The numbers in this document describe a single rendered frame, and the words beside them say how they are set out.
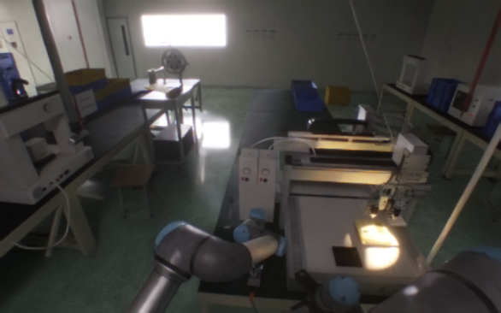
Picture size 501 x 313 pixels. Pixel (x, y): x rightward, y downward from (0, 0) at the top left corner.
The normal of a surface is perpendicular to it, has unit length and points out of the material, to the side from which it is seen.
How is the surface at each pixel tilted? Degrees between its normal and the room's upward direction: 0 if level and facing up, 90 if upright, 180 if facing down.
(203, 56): 90
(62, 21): 90
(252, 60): 90
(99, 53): 90
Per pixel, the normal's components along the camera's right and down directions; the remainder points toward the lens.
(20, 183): -0.08, 0.48
